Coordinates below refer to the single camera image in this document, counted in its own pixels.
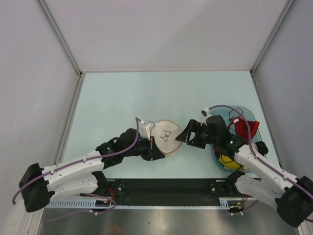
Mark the white mesh laundry bag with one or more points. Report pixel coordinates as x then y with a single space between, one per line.
165 133

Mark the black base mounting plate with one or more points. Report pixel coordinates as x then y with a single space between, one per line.
168 192

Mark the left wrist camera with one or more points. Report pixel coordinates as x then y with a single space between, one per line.
145 129

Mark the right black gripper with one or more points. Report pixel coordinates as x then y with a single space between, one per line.
192 127

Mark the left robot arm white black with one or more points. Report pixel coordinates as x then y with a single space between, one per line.
41 185

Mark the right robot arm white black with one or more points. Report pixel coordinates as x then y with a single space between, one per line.
289 195

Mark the teal transparent plastic basin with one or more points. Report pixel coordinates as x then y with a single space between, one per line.
245 113

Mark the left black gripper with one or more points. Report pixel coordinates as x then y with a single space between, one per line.
153 152

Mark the red bra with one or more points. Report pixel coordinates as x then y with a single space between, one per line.
240 126

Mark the yellow black bra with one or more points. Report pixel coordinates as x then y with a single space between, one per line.
226 163

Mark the white slotted cable duct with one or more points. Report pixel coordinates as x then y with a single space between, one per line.
101 204

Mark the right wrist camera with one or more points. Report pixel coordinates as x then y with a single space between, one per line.
206 114

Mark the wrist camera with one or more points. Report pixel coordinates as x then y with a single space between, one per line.
206 114
145 129

